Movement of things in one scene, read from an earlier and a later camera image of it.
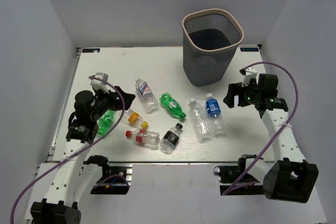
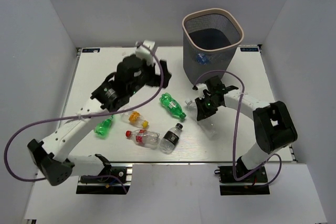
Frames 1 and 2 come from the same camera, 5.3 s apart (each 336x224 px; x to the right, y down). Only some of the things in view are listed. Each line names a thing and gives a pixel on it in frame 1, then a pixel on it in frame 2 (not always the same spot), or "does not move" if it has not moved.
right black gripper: x=233 y=91 -> x=202 y=112
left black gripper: x=112 y=96 -> x=156 y=79
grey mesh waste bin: x=210 y=39 does not move
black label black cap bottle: x=171 y=138 does not move
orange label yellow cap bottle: x=133 y=118 does not move
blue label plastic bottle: x=214 y=116 -> x=202 y=59
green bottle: x=172 y=105 does not move
